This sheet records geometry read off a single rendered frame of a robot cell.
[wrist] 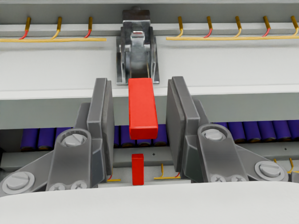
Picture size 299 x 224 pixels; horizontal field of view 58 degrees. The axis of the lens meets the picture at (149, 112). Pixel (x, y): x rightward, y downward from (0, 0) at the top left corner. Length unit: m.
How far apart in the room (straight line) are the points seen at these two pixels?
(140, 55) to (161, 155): 0.19
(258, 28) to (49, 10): 0.14
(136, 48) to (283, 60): 0.11
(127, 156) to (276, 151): 0.18
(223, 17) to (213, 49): 0.02
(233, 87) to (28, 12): 0.14
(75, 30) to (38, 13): 0.03
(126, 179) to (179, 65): 0.19
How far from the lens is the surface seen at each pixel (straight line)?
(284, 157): 0.38
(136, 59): 0.15
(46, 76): 0.19
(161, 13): 0.20
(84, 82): 0.18
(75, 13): 0.20
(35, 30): 0.21
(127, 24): 0.18
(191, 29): 0.20
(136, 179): 0.28
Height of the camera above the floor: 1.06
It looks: 42 degrees down
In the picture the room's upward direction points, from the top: 2 degrees clockwise
